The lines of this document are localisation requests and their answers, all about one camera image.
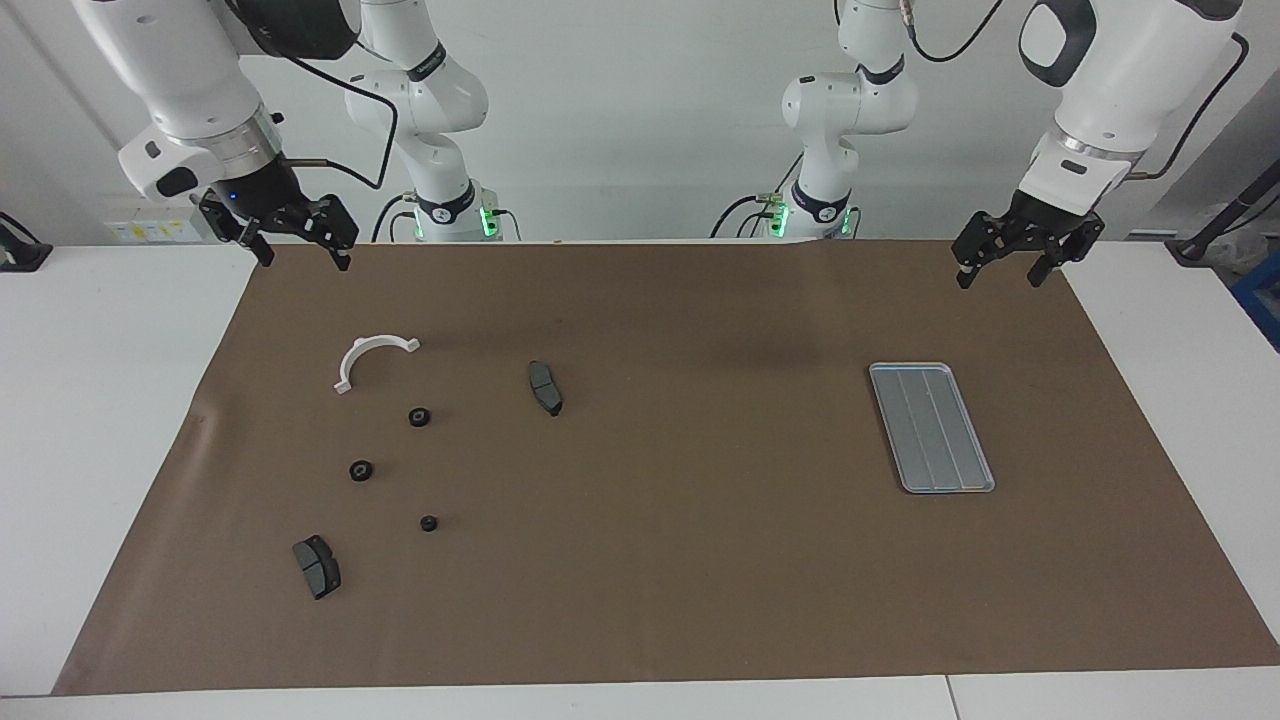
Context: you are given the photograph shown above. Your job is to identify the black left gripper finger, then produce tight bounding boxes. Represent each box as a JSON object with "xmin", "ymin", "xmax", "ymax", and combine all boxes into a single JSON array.
[
  {"xmin": 953, "ymin": 213, "xmax": 1011, "ymax": 291},
  {"xmin": 1028, "ymin": 215, "xmax": 1106, "ymax": 289}
]

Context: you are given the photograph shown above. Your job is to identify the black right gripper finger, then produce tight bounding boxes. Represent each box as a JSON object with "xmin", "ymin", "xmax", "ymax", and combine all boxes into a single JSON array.
[
  {"xmin": 200, "ymin": 195, "xmax": 273, "ymax": 268},
  {"xmin": 305, "ymin": 195, "xmax": 359, "ymax": 271}
]

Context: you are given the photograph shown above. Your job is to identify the silver metal tray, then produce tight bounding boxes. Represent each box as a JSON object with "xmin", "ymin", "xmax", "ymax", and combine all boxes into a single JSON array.
[{"xmin": 868, "ymin": 362, "xmax": 997, "ymax": 496}]

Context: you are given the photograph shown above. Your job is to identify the black stand pole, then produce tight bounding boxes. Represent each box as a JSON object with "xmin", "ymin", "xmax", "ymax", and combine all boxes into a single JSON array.
[{"xmin": 1165, "ymin": 160, "xmax": 1280, "ymax": 266}]

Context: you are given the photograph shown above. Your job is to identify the blue box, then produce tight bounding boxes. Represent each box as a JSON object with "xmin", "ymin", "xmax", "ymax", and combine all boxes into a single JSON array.
[{"xmin": 1232, "ymin": 250, "xmax": 1280, "ymax": 351}]

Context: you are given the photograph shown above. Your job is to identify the grey slim brake pad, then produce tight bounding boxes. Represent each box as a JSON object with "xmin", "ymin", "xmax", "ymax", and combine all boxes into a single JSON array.
[{"xmin": 527, "ymin": 360, "xmax": 564, "ymax": 418}]

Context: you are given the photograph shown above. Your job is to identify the grey wide brake pad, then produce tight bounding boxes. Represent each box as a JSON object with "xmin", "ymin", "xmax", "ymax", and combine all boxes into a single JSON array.
[{"xmin": 292, "ymin": 535, "xmax": 342, "ymax": 601}]

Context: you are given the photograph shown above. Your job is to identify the brown table mat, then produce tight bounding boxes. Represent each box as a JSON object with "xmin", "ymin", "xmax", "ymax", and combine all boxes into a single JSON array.
[{"xmin": 52, "ymin": 240, "xmax": 1280, "ymax": 696}]

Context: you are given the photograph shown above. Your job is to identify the black base cables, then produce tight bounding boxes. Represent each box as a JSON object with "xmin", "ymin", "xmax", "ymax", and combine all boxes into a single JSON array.
[
  {"xmin": 372, "ymin": 193, "xmax": 413, "ymax": 244},
  {"xmin": 710, "ymin": 150, "xmax": 803, "ymax": 241}
]

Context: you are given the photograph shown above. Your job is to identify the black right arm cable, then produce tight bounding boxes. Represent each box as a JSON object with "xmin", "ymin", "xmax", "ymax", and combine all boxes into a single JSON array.
[{"xmin": 270, "ymin": 45, "xmax": 399, "ymax": 191}]

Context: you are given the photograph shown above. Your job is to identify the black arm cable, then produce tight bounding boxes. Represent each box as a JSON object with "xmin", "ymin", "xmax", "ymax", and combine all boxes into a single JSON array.
[
  {"xmin": 900, "ymin": 0, "xmax": 1251, "ymax": 183},
  {"xmin": 270, "ymin": 45, "xmax": 399, "ymax": 191}
]

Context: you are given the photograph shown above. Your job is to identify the white half-ring clamp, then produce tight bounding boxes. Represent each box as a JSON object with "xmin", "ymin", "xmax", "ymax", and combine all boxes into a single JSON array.
[{"xmin": 333, "ymin": 335, "xmax": 422, "ymax": 395}]

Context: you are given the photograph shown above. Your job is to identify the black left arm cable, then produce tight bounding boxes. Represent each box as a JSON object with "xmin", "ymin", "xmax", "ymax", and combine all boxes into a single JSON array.
[{"xmin": 900, "ymin": 0, "xmax": 1251, "ymax": 183}]

